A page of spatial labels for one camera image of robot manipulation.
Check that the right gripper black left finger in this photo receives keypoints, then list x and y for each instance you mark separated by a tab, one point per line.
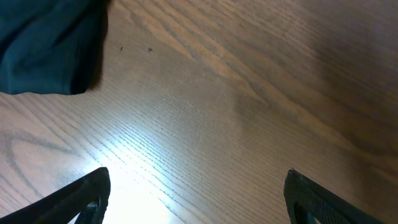
84	200

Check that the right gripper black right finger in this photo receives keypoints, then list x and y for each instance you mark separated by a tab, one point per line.
308	202

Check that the black leggings with red waistband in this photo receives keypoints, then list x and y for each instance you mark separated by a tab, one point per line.
52	46

